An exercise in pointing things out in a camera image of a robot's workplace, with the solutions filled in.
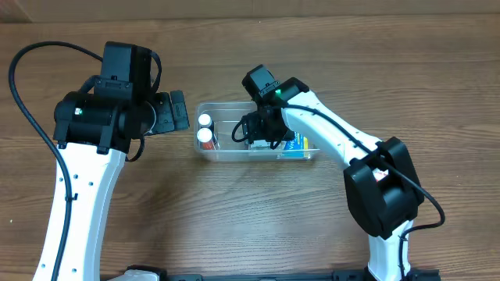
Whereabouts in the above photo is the dark bottle white cap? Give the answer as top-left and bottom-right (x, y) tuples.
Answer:
(198, 113), (214, 130)

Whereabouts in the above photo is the orange bottle white cap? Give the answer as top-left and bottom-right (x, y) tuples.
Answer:
(196, 128), (216, 150)

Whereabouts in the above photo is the clear plastic container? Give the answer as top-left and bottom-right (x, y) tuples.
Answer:
(194, 101), (320, 162)

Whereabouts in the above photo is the blue VapoDrops box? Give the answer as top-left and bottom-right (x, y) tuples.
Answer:
(279, 133), (316, 160)

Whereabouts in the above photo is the red medicine box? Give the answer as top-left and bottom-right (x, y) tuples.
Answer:
(372, 168), (389, 182)

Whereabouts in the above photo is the white blue medicine box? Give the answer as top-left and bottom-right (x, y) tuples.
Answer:
(248, 140), (270, 151)

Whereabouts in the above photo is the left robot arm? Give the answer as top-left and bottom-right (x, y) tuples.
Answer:
(34, 41), (190, 280)

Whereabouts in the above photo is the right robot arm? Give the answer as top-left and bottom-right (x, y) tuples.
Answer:
(240, 65), (423, 280)

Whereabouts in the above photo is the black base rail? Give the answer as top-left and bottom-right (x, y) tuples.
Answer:
(124, 265), (442, 281)

